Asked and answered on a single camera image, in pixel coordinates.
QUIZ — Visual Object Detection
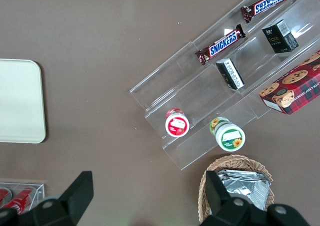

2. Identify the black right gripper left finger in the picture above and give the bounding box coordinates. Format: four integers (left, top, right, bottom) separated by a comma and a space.
32, 171, 95, 226

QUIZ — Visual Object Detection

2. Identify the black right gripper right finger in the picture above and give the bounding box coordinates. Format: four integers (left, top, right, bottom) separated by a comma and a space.
199, 170, 252, 226

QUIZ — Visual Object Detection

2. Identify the silver foil sandwich package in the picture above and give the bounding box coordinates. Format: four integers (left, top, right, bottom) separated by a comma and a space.
261, 180, 273, 211
216, 169, 271, 210

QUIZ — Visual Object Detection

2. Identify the woven wicker basket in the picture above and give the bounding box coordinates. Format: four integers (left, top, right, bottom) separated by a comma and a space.
197, 154, 276, 224

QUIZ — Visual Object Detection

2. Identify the white rounded plastic tray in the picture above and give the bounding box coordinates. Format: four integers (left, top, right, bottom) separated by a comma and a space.
0, 59, 47, 144

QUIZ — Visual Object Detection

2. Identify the clear acrylic can box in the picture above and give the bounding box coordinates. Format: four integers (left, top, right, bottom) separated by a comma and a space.
0, 182, 46, 215

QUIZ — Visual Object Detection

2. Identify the red cola can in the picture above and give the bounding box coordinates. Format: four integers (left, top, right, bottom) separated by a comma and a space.
0, 188, 13, 208
1, 187, 36, 215

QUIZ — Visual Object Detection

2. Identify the green lid sunflower cup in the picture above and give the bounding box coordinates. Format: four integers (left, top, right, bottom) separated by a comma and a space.
208, 117, 246, 152

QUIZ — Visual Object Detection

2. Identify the red lid strawberry cup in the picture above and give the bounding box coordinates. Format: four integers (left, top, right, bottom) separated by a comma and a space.
164, 107, 190, 138

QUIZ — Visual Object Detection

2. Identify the clear acrylic tiered shelf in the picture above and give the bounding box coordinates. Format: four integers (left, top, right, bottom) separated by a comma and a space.
129, 0, 320, 171

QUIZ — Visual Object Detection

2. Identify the small black carton box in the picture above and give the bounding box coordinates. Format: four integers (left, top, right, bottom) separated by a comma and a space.
261, 19, 300, 54
215, 58, 245, 90

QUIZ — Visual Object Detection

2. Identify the red tartan cookie box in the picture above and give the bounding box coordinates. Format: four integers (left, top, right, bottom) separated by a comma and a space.
258, 50, 320, 115

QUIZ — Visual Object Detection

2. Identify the brown Snickers chocolate bar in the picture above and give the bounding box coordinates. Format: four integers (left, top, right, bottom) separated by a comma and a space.
240, 0, 299, 24
195, 24, 247, 66

